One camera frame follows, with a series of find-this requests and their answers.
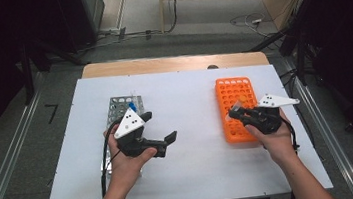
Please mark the dark table grommet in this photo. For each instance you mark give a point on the dark table grommet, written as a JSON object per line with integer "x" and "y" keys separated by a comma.
{"x": 212, "y": 66}

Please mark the orange plastic tube rack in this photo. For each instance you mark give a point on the orange plastic tube rack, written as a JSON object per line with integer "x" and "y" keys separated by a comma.
{"x": 230, "y": 90}

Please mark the person's left hand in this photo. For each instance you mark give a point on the person's left hand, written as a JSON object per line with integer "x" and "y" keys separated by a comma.
{"x": 123, "y": 167}

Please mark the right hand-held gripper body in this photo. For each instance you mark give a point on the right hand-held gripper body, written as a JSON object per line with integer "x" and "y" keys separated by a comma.
{"x": 275, "y": 101}

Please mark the white board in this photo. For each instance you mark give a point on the white board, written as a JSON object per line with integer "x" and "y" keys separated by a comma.
{"x": 191, "y": 104}

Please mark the wooden table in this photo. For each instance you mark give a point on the wooden table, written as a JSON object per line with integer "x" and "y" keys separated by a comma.
{"x": 160, "y": 64}

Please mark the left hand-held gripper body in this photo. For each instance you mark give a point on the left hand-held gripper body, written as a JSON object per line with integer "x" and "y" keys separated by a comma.
{"x": 129, "y": 123}

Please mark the black stand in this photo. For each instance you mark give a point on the black stand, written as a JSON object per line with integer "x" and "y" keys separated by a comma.
{"x": 27, "y": 73}
{"x": 300, "y": 55}

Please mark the blue-capped clear tube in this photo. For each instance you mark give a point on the blue-capped clear tube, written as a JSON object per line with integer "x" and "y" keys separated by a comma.
{"x": 132, "y": 107}

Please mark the person's right hand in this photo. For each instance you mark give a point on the person's right hand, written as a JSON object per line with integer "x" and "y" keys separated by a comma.
{"x": 278, "y": 145}

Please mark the silver metal tube rack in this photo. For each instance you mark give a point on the silver metal tube rack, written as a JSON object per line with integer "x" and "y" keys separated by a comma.
{"x": 118, "y": 106}

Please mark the grey cabinet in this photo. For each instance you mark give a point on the grey cabinet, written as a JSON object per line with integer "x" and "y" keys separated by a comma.
{"x": 93, "y": 8}

